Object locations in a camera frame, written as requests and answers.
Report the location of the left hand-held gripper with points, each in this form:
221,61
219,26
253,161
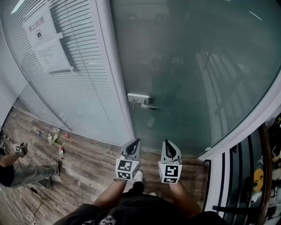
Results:
126,168

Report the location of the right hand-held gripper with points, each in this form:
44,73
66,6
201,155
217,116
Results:
171,171

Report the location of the frosted glass door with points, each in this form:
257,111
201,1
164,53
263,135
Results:
188,66

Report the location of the person's right forearm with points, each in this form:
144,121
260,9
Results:
183,197

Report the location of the person's left forearm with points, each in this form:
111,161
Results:
112,193

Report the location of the person's white shoe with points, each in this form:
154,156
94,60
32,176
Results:
153,193
138,175

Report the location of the person's black trouser leg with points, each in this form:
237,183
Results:
136,187

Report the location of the person's black shirt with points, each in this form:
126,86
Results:
140,211

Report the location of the red drink can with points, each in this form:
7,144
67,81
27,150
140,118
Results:
67,135

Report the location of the red label plastic bottle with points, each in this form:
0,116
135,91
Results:
61,152

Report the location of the green plastic bottle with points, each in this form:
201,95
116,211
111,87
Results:
56,134

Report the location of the glass partition with blinds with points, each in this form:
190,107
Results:
72,83

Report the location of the yellow round object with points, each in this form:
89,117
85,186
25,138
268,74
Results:
258,179

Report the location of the white paper sheet with table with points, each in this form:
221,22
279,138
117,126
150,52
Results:
53,56

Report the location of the white paper sign with symbol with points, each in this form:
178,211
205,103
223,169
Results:
39,24

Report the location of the white wall panel black stripes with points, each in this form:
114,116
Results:
232,182

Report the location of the brown wooden frame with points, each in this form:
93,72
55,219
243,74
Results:
265,171

